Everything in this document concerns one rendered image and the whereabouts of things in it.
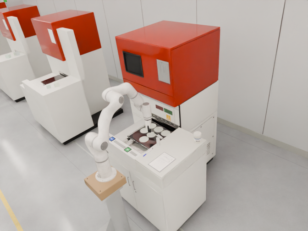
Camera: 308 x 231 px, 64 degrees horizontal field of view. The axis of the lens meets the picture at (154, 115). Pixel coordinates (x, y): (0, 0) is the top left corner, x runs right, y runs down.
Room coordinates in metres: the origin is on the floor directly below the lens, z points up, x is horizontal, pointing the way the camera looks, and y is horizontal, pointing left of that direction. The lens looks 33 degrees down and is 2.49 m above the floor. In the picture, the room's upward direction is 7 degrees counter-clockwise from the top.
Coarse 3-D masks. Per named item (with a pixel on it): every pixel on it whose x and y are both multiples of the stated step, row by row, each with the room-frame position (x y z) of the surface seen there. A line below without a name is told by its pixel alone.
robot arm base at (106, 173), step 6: (108, 162) 1.59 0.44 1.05; (102, 168) 1.55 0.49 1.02; (108, 168) 1.57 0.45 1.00; (114, 168) 1.66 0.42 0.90; (96, 174) 1.61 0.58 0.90; (102, 174) 1.55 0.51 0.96; (108, 174) 1.56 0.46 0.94; (114, 174) 1.58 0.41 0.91; (102, 180) 1.53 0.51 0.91; (108, 180) 1.52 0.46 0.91
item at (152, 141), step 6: (144, 126) 2.26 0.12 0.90; (156, 126) 2.23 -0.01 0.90; (162, 126) 2.22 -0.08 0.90; (138, 132) 2.16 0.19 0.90; (156, 132) 2.12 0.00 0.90; (138, 138) 2.06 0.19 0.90; (150, 138) 2.03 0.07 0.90; (162, 138) 2.01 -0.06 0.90; (144, 144) 1.95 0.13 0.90; (150, 144) 1.94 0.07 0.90
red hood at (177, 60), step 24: (168, 24) 2.90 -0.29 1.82; (192, 24) 2.76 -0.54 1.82; (120, 48) 2.62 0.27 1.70; (144, 48) 2.31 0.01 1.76; (168, 48) 2.08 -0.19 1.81; (192, 48) 2.24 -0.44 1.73; (216, 48) 2.50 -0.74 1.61; (144, 72) 2.35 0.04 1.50; (168, 72) 2.09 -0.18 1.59; (192, 72) 2.24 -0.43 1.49; (216, 72) 2.51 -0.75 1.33; (168, 96) 2.11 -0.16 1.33
